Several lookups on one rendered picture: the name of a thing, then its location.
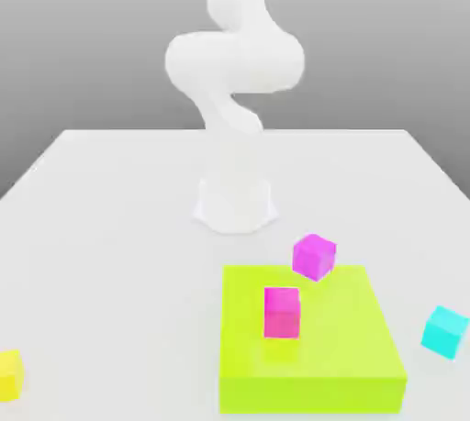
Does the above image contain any small magenta cube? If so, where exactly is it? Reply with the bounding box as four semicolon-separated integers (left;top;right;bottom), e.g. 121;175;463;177
292;232;338;283

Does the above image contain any small cyan cube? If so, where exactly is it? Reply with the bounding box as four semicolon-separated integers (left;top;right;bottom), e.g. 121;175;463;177
420;305;470;360

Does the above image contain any small pink cube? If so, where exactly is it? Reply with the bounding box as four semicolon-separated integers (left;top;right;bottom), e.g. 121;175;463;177
263;286;301;340

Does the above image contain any small yellow cube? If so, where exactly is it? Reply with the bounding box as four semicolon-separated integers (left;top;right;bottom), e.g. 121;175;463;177
0;349;26;403

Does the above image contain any large lime green box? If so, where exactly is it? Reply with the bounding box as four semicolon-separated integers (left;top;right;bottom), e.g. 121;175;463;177
218;264;408;415

